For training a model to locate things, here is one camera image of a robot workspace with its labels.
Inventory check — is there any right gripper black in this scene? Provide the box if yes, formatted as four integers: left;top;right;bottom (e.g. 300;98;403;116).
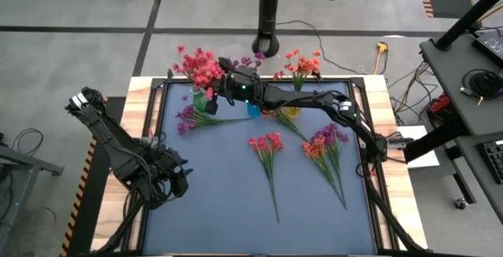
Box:
204;57;263;115

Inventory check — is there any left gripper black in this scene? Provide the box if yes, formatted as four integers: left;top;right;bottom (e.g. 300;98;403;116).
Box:
149;149;194;210

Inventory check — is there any purple artificial flower bunch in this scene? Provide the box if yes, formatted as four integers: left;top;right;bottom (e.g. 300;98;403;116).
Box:
175;105;253;137
310;123;350;207
229;51;266;72

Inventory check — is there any pink artificial flower bunch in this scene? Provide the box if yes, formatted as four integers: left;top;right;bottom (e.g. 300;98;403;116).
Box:
188;50;226;101
248;132;285;224
171;44;209;93

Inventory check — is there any blue glass vase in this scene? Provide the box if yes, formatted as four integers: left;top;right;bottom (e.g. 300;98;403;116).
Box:
246;103;263;119

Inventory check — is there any green glass vase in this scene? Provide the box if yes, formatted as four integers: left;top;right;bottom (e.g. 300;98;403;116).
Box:
191;87;209;113

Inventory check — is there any black floor stand column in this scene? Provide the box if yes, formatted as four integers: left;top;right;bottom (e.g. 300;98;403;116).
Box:
251;0;281;59

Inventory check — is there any blue table mat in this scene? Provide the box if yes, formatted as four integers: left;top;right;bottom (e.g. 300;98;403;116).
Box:
141;82;377;256

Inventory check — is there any black plate with hazard stripes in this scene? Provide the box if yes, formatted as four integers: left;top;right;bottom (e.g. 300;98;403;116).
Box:
58;96;127;257

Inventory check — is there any grey stand leg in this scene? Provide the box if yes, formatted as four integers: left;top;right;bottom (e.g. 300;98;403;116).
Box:
0;145;66;257

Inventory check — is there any white sheet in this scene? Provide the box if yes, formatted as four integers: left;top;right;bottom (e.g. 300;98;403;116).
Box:
396;125;441;170

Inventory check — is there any red box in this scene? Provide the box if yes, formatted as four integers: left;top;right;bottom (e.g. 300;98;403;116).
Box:
430;94;452;116

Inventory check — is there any grey side desk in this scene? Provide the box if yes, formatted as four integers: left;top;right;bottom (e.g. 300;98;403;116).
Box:
418;27;503;226

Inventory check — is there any black slanted pole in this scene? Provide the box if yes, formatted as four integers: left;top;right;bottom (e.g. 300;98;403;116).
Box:
434;0;503;52

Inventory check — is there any black keyboard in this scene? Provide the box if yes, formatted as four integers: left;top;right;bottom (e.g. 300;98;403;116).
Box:
475;138;503;185

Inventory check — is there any black cable bundle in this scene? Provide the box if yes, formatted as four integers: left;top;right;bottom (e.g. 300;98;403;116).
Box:
94;193;152;255
365;185;431;255

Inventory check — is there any black aluminium table frame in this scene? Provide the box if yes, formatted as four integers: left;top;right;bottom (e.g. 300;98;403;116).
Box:
127;68;396;257

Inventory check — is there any yellow power plug cable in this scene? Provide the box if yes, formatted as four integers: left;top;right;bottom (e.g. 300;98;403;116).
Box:
372;41;390;75

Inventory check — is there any thin black cable loop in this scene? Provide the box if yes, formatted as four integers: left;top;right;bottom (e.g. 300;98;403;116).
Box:
10;127;45;156

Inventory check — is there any tangle of black cables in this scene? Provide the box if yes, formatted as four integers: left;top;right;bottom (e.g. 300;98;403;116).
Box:
387;61;439;124

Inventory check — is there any coiled black cable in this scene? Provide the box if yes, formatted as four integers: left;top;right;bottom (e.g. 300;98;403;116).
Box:
460;68;503;101

